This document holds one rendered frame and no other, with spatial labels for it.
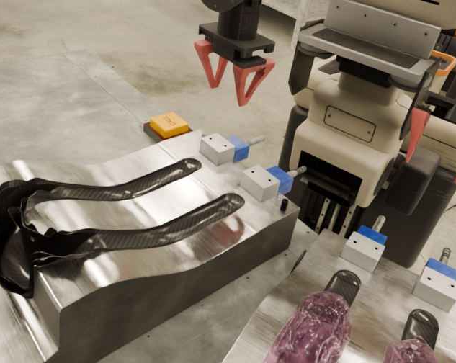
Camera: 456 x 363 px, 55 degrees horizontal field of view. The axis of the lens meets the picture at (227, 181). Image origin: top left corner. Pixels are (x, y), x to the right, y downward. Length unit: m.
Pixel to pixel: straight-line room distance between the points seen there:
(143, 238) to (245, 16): 0.33
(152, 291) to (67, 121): 0.56
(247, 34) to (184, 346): 0.43
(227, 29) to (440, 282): 0.45
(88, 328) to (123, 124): 0.56
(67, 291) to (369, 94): 0.77
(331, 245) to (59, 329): 0.40
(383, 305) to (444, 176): 0.74
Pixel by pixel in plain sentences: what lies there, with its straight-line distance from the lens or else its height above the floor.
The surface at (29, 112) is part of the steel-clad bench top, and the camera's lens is 1.06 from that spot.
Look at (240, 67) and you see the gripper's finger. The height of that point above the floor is 1.08.
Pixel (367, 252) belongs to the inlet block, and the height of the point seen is 0.88.
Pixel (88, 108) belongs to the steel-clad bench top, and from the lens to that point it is 1.06.
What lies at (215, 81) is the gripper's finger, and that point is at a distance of 0.71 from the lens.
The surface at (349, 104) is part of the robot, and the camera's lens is 1.04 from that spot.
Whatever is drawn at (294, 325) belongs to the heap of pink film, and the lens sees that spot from 0.50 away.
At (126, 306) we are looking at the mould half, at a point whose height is 0.88.
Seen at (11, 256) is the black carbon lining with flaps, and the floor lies 0.87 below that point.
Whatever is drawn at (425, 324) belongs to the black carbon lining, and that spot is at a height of 0.85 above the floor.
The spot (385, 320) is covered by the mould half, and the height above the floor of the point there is 0.86.
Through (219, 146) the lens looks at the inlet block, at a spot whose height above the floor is 0.92.
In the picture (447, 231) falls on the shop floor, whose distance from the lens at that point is 2.33.
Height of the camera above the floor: 1.32
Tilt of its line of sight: 38 degrees down
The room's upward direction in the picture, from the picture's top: 9 degrees clockwise
